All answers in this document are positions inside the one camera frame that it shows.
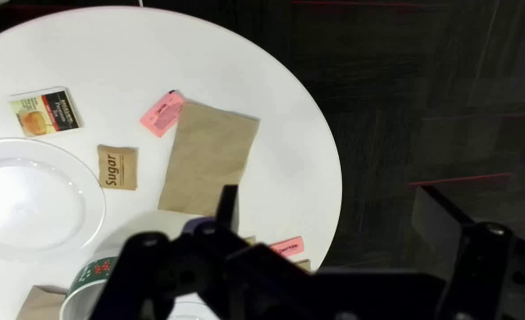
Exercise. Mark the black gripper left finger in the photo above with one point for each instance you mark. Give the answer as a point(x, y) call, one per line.
point(137, 273)

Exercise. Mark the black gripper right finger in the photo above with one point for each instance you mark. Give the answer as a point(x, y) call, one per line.
point(477, 273)

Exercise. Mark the white mug with green band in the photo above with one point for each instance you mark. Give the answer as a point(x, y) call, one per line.
point(93, 275)

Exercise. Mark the brown paper napkin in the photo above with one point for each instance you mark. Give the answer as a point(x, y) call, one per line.
point(39, 305)
point(209, 154)

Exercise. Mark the brown sugar packet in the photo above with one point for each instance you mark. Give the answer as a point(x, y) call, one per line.
point(305, 266)
point(118, 168)

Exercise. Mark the large white plate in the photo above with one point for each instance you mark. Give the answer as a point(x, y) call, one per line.
point(31, 202)

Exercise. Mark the pink sweetener packet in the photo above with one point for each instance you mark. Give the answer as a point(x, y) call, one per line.
point(289, 246)
point(162, 115)

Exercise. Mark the tea bag packet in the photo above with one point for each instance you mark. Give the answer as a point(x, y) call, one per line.
point(45, 113)

